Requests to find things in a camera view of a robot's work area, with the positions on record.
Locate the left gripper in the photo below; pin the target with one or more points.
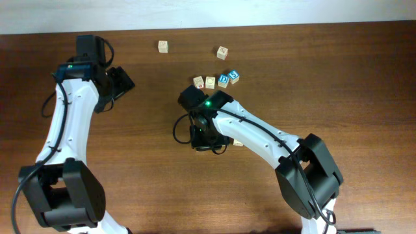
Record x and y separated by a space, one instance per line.
123 80

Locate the wooden letter I block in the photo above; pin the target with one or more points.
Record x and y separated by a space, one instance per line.
237 143

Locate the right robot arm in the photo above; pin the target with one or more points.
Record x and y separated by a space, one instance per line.
307 174

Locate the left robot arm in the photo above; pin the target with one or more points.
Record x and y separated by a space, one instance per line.
62 192

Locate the wooden block red side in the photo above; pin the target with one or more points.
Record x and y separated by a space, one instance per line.
198 82

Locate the wooden block plain drawing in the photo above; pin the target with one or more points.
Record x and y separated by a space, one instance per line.
210 82

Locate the blue letter D block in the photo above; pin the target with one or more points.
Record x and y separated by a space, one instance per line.
223 81

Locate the blue number 5 block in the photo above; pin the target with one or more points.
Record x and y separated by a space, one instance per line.
233 76

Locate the wooden block far right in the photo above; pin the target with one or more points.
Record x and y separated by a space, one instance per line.
222 53

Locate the plain wooden block far left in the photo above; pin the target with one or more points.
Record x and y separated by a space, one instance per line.
163 46

